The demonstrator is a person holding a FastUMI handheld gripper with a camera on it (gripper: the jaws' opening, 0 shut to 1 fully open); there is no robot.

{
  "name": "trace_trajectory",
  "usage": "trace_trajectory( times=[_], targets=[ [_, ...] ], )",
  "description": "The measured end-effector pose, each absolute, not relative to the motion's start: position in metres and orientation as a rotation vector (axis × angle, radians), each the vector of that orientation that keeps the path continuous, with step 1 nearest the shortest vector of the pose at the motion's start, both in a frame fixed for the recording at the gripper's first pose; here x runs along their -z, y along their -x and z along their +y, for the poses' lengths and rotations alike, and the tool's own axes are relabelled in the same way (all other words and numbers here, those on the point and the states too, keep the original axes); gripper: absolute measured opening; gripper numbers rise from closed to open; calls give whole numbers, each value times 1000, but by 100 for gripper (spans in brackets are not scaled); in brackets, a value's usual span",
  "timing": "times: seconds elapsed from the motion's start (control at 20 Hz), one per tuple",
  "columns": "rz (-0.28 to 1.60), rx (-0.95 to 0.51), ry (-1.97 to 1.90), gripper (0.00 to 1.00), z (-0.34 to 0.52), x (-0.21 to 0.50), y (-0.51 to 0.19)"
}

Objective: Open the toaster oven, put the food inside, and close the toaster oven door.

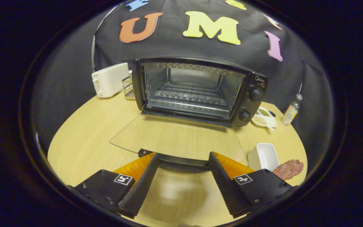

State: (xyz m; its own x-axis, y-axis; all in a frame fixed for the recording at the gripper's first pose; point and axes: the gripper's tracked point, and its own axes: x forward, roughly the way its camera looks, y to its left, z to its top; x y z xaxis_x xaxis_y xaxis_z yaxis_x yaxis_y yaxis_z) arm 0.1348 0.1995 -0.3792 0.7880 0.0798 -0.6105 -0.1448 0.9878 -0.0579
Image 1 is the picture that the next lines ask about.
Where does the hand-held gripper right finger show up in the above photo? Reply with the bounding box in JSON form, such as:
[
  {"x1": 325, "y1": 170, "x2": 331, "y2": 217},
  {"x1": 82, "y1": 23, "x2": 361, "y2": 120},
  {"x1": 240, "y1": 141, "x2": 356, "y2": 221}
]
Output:
[{"x1": 208, "y1": 151, "x2": 298, "y2": 218}]

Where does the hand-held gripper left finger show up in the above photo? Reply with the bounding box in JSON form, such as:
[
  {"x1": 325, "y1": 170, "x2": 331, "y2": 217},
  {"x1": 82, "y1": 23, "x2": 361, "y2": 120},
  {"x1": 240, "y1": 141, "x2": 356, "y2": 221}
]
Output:
[{"x1": 71, "y1": 152, "x2": 160, "y2": 219}]

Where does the red raw steak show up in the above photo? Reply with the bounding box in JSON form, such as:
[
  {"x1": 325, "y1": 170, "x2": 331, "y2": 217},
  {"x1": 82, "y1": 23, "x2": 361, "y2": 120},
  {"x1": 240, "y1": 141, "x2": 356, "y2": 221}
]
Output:
[{"x1": 272, "y1": 159, "x2": 304, "y2": 181}]

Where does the black toaster oven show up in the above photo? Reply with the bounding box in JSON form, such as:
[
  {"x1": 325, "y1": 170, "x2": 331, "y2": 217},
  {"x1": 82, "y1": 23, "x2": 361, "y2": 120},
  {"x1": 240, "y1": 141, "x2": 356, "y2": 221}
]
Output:
[{"x1": 109, "y1": 57, "x2": 268, "y2": 173}]

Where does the white bread toaster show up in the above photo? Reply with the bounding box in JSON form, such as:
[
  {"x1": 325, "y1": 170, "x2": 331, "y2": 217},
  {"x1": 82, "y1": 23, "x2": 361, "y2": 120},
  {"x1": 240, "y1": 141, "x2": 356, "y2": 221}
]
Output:
[{"x1": 91, "y1": 62, "x2": 130, "y2": 98}]

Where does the white rectangular tray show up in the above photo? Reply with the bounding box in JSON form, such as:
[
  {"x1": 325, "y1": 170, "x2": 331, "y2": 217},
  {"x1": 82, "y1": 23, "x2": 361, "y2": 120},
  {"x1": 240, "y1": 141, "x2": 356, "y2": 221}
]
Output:
[{"x1": 247, "y1": 143, "x2": 280, "y2": 172}]

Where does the white divided seasoning dish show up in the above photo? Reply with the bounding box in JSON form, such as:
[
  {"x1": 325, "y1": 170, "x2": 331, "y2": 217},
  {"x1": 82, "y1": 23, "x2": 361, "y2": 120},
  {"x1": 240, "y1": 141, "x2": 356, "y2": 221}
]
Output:
[{"x1": 251, "y1": 107, "x2": 278, "y2": 131}]

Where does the clear glass bottle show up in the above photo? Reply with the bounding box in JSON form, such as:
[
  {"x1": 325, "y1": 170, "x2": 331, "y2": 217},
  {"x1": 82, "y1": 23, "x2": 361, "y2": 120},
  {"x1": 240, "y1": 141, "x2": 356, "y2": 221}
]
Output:
[{"x1": 281, "y1": 93, "x2": 303, "y2": 126}]

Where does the small metal wire rack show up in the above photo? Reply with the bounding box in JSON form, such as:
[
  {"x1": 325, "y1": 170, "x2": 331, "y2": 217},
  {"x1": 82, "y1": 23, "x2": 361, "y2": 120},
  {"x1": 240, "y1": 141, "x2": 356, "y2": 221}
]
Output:
[{"x1": 121, "y1": 70, "x2": 135, "y2": 101}]

